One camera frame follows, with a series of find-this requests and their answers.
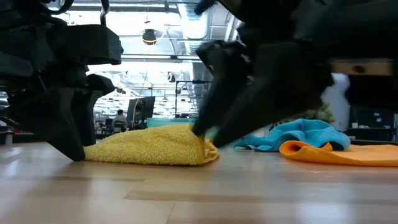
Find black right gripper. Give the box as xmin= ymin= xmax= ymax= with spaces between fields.
xmin=194 ymin=0 xmax=398 ymax=149

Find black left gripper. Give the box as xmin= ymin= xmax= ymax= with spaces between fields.
xmin=0 ymin=0 xmax=124 ymax=162

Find blue microfiber towel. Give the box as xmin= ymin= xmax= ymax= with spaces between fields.
xmin=233 ymin=118 xmax=351 ymax=152

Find yellow microfiber towel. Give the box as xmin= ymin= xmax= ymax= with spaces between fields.
xmin=83 ymin=124 xmax=220 ymax=166

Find orange microfiber towel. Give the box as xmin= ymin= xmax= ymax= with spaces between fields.
xmin=279 ymin=140 xmax=398 ymax=167

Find teal translucent plastic basket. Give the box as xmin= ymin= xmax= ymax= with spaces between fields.
xmin=146 ymin=117 xmax=220 ymax=142

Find person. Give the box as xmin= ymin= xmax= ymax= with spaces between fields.
xmin=111 ymin=109 xmax=129 ymax=133

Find small green artificial plant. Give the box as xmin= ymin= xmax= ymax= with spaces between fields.
xmin=281 ymin=104 xmax=336 ymax=125

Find black background monitor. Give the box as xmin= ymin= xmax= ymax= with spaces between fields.
xmin=126 ymin=96 xmax=155 ymax=128

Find long ceiling light strip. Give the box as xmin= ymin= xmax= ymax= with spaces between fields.
xmin=121 ymin=55 xmax=201 ymax=62

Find black ceiling-mounted device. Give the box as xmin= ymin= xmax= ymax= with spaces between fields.
xmin=142 ymin=29 xmax=157 ymax=46

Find black cabinet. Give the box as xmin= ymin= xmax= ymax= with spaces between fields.
xmin=344 ymin=107 xmax=396 ymax=142

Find black background stand frame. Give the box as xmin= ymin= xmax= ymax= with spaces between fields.
xmin=175 ymin=80 xmax=214 ymax=119

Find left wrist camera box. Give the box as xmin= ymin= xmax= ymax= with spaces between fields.
xmin=86 ymin=73 xmax=116 ymax=96

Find silver ventilation duct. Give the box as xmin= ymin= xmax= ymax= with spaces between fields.
xmin=177 ymin=0 xmax=215 ymax=57

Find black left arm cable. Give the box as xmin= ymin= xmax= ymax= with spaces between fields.
xmin=43 ymin=0 xmax=110 ymax=26

